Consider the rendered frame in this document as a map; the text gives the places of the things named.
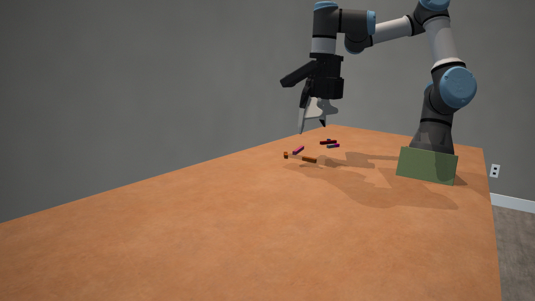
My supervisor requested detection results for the pink rod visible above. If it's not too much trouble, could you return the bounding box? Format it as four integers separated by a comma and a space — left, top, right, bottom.
292, 145, 304, 155

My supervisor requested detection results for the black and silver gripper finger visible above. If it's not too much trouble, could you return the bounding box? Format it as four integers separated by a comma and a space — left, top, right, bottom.
298, 82, 323, 134
317, 98, 338, 127

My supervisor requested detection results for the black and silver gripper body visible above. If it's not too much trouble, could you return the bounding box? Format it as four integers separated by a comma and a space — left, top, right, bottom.
306, 53, 344, 99

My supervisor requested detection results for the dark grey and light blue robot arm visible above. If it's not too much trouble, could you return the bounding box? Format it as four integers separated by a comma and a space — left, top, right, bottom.
280, 0, 477, 154

